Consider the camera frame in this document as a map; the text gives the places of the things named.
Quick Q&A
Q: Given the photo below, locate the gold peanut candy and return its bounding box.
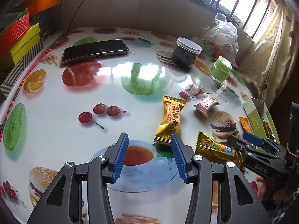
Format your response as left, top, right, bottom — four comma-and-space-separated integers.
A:
154, 95, 187, 145

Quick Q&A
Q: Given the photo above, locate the white pink sesame nougat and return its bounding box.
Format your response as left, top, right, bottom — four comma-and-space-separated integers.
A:
194, 96, 219, 117

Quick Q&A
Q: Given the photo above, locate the person right hand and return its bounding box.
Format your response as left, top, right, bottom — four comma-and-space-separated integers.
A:
255, 175, 295, 202

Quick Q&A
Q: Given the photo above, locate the silver orange snack pouch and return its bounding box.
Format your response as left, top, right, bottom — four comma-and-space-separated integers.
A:
239, 117, 253, 134

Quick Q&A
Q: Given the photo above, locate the green white cardboard box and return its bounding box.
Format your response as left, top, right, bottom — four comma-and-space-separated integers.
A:
243, 98, 280, 144

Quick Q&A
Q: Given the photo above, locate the cream patterned curtain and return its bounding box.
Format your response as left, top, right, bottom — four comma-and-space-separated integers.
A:
238, 3, 298, 108

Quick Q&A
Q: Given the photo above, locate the green glass jar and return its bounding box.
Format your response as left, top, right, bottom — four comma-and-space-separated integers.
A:
209, 56, 232, 83

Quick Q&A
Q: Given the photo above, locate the clear plastic bag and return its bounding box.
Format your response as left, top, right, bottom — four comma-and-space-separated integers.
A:
192, 13, 239, 68

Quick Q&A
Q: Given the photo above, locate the dark jar white lid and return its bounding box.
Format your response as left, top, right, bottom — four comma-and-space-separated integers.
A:
172, 37, 202, 70

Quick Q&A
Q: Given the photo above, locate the black smartphone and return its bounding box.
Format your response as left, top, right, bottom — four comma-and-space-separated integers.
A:
61, 39, 129, 65

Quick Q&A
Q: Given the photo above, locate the striped box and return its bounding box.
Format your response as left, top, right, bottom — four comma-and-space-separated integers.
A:
1, 41, 43, 97

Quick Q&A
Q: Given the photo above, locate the yellow green box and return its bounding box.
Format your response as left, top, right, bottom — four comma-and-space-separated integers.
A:
1, 23, 40, 72

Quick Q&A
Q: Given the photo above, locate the red woven box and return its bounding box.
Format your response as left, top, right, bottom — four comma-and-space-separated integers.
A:
0, 8, 30, 57

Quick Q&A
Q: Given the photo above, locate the orange storage box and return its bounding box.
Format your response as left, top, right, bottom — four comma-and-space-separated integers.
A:
18, 0, 62, 17

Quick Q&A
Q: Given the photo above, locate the black cable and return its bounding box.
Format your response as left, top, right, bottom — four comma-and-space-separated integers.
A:
61, 0, 94, 32

